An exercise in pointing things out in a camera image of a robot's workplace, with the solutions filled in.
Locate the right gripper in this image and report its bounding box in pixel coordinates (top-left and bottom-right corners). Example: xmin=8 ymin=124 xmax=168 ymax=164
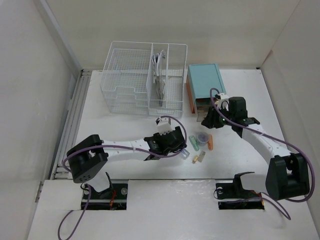
xmin=200 ymin=104 xmax=235 ymax=129

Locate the clear plastic drawer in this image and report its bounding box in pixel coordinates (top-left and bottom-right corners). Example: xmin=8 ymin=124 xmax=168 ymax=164
xmin=194 ymin=98 xmax=212 ymax=122

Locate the clear blue spray bottle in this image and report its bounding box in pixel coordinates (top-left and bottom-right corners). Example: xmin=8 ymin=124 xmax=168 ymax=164
xmin=179 ymin=149 xmax=190 ymax=160

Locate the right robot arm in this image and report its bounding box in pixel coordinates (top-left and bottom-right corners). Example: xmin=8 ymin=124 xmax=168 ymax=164
xmin=201 ymin=94 xmax=315 ymax=202

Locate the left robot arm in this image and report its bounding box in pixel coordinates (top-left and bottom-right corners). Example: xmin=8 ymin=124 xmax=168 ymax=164
xmin=62 ymin=126 xmax=187 ymax=199

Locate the clear jar of paperclips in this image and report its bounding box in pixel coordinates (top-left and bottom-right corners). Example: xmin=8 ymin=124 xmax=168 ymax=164
xmin=196 ymin=132 xmax=209 ymax=147

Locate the orange transparent case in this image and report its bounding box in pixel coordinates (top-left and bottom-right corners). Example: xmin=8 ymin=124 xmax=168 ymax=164
xmin=207 ymin=134 xmax=214 ymax=151

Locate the green transparent case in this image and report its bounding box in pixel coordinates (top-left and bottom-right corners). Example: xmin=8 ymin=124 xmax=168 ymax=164
xmin=188 ymin=135 xmax=200 ymax=152

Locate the teal orange drawer box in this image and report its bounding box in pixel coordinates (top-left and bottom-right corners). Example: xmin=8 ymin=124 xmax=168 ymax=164
xmin=186 ymin=63 xmax=226 ymax=114

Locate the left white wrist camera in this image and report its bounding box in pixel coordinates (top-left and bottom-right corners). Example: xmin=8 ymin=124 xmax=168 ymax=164
xmin=155 ymin=117 xmax=173 ymax=136

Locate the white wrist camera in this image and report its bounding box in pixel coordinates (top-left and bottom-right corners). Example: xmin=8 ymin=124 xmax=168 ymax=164
xmin=215 ymin=93 xmax=229 ymax=109
xmin=155 ymin=117 xmax=173 ymax=136

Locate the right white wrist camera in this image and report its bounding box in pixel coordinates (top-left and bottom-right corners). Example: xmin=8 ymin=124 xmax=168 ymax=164
xmin=215 ymin=93 xmax=229 ymax=109

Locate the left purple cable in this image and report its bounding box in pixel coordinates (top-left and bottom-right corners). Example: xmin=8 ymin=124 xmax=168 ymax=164
xmin=57 ymin=115 xmax=188 ymax=240

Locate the white wire desk organizer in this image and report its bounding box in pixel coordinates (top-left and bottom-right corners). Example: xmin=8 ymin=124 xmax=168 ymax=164
xmin=100 ymin=41 xmax=188 ymax=118

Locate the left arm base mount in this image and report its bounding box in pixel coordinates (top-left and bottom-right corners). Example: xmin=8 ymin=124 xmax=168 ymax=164
xmin=87 ymin=172 xmax=129 ymax=211

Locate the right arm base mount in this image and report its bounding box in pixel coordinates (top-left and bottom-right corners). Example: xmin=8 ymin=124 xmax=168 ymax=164
xmin=214 ymin=172 xmax=265 ymax=210

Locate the aluminium rail left side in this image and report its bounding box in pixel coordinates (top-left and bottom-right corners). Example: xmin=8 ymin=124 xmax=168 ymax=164
xmin=48 ymin=69 xmax=92 ymax=180

